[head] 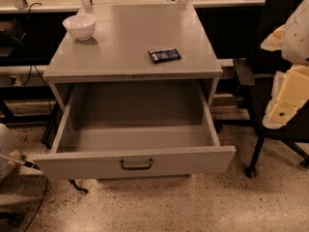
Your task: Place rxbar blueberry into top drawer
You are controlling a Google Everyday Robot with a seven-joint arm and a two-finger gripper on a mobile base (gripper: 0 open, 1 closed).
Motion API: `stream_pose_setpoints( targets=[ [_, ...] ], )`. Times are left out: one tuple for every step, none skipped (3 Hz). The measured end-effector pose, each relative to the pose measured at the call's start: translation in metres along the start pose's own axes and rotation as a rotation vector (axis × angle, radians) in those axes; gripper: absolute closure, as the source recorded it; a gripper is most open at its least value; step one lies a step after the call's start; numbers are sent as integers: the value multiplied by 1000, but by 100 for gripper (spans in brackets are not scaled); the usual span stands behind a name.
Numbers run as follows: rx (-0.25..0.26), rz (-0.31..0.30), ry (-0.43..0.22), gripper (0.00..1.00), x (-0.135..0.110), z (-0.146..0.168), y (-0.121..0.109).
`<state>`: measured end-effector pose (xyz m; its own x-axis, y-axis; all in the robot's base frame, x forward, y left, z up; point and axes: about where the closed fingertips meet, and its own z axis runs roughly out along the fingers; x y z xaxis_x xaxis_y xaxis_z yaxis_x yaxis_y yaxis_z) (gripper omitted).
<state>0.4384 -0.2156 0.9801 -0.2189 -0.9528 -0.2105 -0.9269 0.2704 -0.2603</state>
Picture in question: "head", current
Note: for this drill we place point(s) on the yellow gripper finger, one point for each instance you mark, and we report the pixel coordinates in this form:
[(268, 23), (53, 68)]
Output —
[(290, 91)]

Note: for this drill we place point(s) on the blue rxbar blueberry wrapper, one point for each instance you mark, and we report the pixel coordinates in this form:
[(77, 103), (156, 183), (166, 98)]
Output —
[(164, 55)]

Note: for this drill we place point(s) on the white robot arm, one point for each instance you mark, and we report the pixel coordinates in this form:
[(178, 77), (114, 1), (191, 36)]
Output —
[(292, 38)]

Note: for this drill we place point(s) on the open grey top drawer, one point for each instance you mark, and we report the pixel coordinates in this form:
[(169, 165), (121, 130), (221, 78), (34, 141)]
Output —
[(104, 123)]

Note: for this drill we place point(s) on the person's hand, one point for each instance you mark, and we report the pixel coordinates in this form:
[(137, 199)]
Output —
[(16, 155)]

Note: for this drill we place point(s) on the black office chair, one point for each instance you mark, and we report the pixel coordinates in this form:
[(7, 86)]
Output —
[(273, 78)]

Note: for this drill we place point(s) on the grey metal cabinet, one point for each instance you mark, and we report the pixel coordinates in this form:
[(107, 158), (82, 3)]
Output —
[(118, 50)]

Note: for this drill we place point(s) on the white ceramic bowl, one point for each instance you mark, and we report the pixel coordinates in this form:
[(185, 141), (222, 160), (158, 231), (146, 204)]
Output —
[(80, 26)]

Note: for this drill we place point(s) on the metal rod with black tip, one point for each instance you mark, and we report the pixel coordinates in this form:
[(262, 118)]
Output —
[(22, 162)]

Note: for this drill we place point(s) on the black drawer handle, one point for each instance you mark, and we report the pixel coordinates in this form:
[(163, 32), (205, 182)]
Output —
[(136, 166)]

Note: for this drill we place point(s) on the white wall power outlet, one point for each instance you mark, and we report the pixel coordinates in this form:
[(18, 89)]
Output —
[(15, 80)]

